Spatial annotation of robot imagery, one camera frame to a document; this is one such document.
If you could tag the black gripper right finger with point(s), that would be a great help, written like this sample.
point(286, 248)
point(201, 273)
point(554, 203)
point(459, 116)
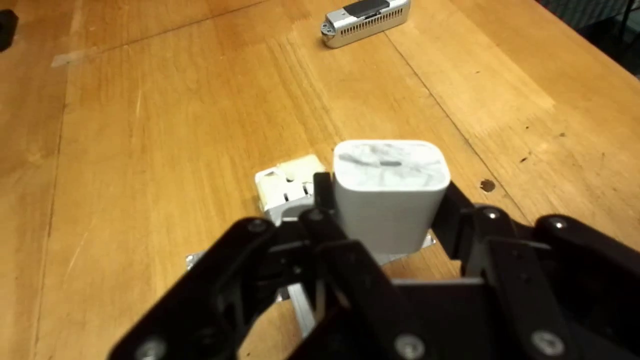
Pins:
point(565, 289)

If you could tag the white charger head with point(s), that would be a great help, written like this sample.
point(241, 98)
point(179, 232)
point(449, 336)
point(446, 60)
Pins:
point(389, 191)

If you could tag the small silver metal device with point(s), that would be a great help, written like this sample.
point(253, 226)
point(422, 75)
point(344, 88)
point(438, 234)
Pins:
point(363, 18)

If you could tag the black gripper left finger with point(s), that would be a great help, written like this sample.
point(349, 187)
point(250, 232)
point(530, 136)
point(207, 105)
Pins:
point(209, 313)

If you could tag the white power strip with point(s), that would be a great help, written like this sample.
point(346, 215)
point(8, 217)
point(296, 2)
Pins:
point(284, 192)

